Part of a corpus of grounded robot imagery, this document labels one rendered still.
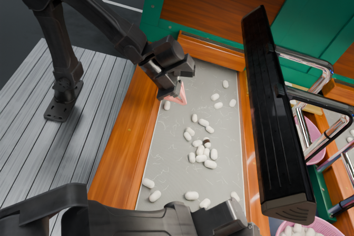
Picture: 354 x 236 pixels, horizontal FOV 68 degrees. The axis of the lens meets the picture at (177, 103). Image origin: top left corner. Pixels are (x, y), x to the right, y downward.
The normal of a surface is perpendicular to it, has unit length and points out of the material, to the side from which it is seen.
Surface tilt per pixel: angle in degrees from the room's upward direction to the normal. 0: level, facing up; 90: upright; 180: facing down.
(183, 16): 90
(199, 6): 90
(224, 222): 47
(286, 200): 58
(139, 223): 36
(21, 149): 0
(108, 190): 0
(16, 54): 0
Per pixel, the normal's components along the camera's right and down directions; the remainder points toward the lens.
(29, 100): 0.26, -0.67
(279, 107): -0.67, -0.58
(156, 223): 0.75, -0.57
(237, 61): -0.12, 0.69
